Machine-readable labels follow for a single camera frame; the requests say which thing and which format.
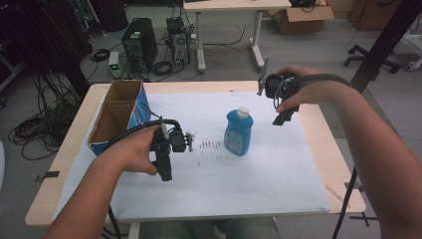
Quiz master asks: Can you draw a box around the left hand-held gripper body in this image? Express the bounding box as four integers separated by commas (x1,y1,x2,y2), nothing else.
150,127,195,155

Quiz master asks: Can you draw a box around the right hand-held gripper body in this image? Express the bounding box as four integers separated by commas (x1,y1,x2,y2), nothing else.
257,56,302,101

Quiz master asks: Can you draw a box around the blue bottle with white cap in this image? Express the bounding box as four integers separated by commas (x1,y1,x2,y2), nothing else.
223,107,255,157

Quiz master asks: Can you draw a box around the blue-sided cardboard box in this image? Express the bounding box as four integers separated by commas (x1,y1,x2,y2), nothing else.
87,79,152,157

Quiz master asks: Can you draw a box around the person's left hand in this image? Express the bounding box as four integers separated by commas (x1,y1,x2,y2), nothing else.
99,124,162,176

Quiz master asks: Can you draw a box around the person's right hand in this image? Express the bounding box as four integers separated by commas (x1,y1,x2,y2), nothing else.
275,65,340,114

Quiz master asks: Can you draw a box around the open brown cardboard box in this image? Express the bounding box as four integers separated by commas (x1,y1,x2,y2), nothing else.
268,4,335,35

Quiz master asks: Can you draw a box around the white table mat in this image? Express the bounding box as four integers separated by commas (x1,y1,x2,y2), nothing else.
53,91,332,223

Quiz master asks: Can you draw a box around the white table leg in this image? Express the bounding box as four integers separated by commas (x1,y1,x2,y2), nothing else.
127,222,142,239

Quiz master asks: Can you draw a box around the black office chair base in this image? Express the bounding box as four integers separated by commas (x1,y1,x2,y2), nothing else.
342,44,403,75

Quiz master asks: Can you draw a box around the white-legged wooden desk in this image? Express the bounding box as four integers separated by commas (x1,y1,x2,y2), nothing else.
182,0,293,74

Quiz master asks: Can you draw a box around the small grey power unit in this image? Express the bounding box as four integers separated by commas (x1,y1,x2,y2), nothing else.
107,51,120,80

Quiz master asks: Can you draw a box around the black computer tower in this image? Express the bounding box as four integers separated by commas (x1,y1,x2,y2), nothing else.
120,17,159,73

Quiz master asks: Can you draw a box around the black metal stand beam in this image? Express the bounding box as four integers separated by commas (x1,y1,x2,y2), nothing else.
348,0,422,95

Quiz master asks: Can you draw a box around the closed brown cardboard box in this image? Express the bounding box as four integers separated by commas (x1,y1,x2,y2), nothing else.
347,0,403,32

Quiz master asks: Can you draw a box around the white floor device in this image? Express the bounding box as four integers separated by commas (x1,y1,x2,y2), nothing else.
403,57,422,73

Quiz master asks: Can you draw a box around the black curtain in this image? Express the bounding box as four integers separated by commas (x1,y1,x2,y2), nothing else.
0,0,95,98

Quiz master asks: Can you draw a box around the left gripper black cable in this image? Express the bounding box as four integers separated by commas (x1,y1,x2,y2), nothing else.
105,119,182,239

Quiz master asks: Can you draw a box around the small black cable coil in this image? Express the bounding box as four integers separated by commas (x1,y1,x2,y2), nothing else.
89,48,111,63
151,60,174,77

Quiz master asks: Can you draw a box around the open-frame computer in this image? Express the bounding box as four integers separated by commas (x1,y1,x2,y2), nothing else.
165,16,192,67

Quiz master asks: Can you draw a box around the tangle of black floor cables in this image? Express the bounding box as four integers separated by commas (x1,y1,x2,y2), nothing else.
7,73,83,161

